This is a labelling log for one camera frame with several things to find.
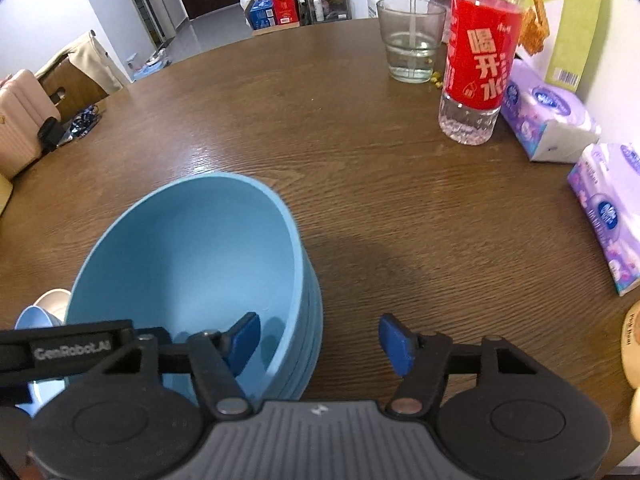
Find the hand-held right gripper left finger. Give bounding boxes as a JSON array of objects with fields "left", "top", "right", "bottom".
[{"left": 90, "top": 312, "right": 262, "bottom": 418}]

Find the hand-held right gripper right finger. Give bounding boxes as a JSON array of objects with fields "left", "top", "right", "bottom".
[{"left": 378, "top": 312, "right": 551, "bottom": 418}]

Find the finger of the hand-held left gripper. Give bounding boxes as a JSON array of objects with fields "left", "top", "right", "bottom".
[{"left": 130, "top": 326, "right": 173, "bottom": 347}]

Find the shallow light blue bowl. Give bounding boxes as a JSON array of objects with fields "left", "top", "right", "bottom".
[{"left": 15, "top": 304, "right": 68, "bottom": 418}]

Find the cream round plate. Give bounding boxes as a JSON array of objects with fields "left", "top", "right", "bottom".
[{"left": 31, "top": 287, "right": 72, "bottom": 328}]

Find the black cylinder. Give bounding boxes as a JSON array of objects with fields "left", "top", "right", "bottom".
[{"left": 37, "top": 117, "right": 66, "bottom": 153}]

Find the pink ribbed suitcase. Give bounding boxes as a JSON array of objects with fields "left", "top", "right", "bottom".
[{"left": 0, "top": 70, "right": 62, "bottom": 181}]

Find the yellow mug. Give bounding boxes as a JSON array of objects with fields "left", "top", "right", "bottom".
[{"left": 620, "top": 301, "right": 640, "bottom": 441}]

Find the purple tissue pack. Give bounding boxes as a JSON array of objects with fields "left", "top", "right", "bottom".
[
  {"left": 500, "top": 59, "right": 602, "bottom": 163},
  {"left": 567, "top": 142, "right": 640, "bottom": 297}
]

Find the wooden chair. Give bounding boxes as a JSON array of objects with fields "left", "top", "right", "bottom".
[{"left": 37, "top": 55, "right": 121, "bottom": 111}]

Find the beige cloth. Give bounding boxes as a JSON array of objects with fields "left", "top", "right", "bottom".
[{"left": 34, "top": 30, "right": 132, "bottom": 96}]

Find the clear drinking glass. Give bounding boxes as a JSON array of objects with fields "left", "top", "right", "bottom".
[{"left": 376, "top": 0, "right": 447, "bottom": 84}]

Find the red label water bottle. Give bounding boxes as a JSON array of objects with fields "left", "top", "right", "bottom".
[{"left": 439, "top": 0, "right": 526, "bottom": 146}]

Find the cardboard box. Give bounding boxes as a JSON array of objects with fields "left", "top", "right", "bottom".
[{"left": 251, "top": 22, "right": 303, "bottom": 36}]

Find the blue carton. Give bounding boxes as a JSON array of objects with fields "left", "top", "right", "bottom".
[{"left": 248, "top": 0, "right": 277, "bottom": 30}]

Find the red gift box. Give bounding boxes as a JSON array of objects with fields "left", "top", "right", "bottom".
[{"left": 270, "top": 0, "right": 300, "bottom": 25}]

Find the green snack box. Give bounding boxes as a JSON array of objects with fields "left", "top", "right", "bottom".
[{"left": 517, "top": 0, "right": 603, "bottom": 93}]

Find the blue black lanyard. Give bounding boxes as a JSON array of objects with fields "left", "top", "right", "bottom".
[{"left": 67, "top": 104, "right": 103, "bottom": 136}]

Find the dark interior door frame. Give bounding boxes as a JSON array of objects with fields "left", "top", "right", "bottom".
[{"left": 117, "top": 0, "right": 173, "bottom": 43}]

